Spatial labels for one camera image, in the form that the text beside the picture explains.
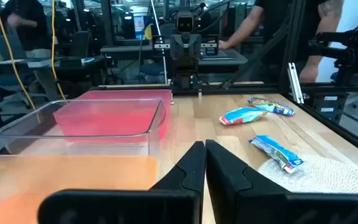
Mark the silver aluminium bracket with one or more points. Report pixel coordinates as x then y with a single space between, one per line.
295 84

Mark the dark cluttered desk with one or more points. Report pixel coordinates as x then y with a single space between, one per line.
73 63

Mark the clear plastic bin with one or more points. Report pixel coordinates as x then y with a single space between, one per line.
73 144

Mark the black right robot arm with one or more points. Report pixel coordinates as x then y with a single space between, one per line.
185 80

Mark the dark laptop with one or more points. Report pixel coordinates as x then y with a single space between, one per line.
219 55

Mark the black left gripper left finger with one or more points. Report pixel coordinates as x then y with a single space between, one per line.
178 202

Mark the light blue red-ended bar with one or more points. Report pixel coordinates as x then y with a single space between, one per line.
241 115

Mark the round woven beige mat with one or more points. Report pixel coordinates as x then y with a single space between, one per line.
331 177

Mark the pink translucent plastic bin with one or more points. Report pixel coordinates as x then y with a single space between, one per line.
113 121

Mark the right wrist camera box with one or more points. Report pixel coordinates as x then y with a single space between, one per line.
185 23

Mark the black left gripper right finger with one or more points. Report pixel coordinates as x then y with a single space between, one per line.
244 199

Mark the blue chewy granola bar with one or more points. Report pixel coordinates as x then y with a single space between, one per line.
275 152
272 106

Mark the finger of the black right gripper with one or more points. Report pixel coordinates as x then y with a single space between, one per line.
212 51
159 52

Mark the dark grey desk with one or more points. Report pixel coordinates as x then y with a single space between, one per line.
129 51

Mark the orange translucent plastic bin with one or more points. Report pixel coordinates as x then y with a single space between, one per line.
57 174

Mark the person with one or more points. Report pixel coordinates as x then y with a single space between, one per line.
326 21
32 31

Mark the black box with white labels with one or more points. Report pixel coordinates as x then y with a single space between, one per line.
318 109

